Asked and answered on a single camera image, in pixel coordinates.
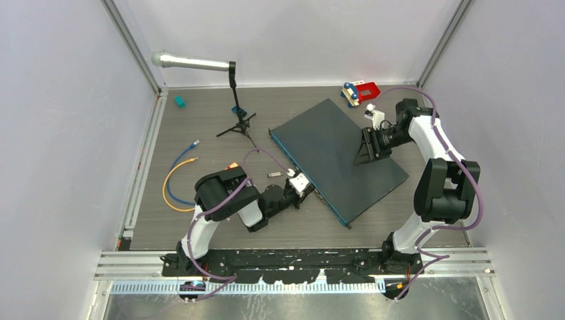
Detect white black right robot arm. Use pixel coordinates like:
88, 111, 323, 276
354, 99, 480, 274

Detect teal toy block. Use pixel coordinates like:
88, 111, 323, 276
174, 96, 186, 108

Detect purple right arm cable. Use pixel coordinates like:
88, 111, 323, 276
375, 86, 484, 301

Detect red blue toy truck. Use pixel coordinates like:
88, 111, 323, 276
340, 81, 381, 108

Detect dark grey network switch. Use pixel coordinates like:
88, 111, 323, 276
269, 99, 409, 227

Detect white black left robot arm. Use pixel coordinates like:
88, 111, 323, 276
177, 166, 314, 276

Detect aluminium frame rail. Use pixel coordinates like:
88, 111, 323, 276
94, 247, 496, 281

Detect blue ethernet cable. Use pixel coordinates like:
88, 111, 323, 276
166, 140, 201, 207

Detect yellow ethernet cable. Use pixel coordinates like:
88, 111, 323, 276
162, 157, 199, 213

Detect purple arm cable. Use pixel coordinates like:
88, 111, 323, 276
375, 86, 484, 301
187, 147, 294, 301

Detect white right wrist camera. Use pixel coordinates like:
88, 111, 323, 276
364, 103, 385, 130

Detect black microphone tripod stand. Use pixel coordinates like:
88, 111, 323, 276
216, 61, 257, 147

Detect small silver transceiver module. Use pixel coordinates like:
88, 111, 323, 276
267, 171, 284, 178

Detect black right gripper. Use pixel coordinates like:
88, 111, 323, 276
354, 126, 414, 165

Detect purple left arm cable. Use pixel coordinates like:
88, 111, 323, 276
187, 147, 294, 301

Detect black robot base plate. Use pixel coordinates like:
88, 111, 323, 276
160, 249, 422, 285

